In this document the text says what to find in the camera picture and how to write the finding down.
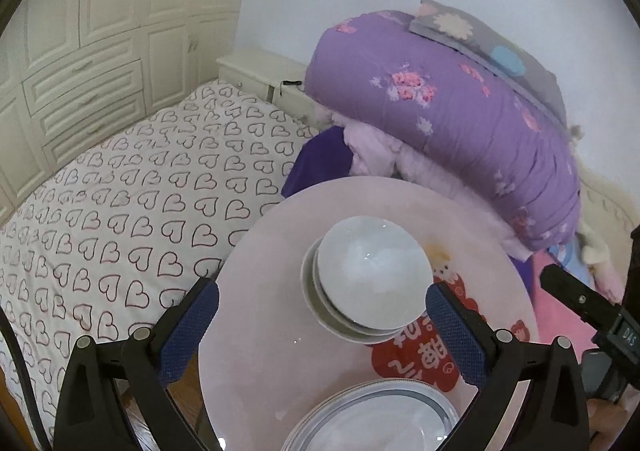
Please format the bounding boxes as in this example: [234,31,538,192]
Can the purple floral quilt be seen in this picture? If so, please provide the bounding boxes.
[304,10,584,253]

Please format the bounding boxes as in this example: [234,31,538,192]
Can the cream carved headboard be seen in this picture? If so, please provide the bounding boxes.
[574,165,640,233]

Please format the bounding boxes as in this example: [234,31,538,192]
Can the light lilac fleece blanket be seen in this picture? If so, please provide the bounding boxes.
[329,123,532,258]

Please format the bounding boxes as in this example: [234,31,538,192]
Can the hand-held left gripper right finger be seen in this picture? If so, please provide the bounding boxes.
[425,281,593,451]

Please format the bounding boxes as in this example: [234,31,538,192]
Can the cream panelled wardrobe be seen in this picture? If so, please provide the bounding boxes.
[0,0,259,228]

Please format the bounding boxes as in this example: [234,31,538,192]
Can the dark purple cloth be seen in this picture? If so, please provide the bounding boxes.
[280,126,354,200]

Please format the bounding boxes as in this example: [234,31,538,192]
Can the cream plush toy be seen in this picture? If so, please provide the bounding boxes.
[576,220,627,303]

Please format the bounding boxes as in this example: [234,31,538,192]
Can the person's right hand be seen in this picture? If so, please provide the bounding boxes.
[588,399,630,438]

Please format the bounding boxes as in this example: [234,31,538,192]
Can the blue printed cloth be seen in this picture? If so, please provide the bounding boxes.
[546,235,597,283]

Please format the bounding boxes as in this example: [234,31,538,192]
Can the grey-rimmed white plate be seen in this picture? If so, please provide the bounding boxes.
[294,387,459,451]
[279,378,462,451]

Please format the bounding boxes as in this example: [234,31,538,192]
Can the cream nightstand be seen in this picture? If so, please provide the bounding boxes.
[215,48,322,125]

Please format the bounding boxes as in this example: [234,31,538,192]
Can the grey flower-print pillow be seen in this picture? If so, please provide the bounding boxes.
[408,0,569,125]

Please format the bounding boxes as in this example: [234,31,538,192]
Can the heart-print bed sheet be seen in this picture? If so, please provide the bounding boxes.
[0,78,322,448]

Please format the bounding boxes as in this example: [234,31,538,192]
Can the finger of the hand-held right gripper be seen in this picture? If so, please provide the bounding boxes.
[539,263,627,330]

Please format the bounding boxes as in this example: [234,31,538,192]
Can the pink blanket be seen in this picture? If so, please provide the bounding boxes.
[531,251,602,358]

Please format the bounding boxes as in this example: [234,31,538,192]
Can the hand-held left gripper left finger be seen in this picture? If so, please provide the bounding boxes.
[52,277,221,451]

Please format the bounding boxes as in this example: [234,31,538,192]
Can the round pink printed table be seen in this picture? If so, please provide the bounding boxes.
[197,176,542,451]

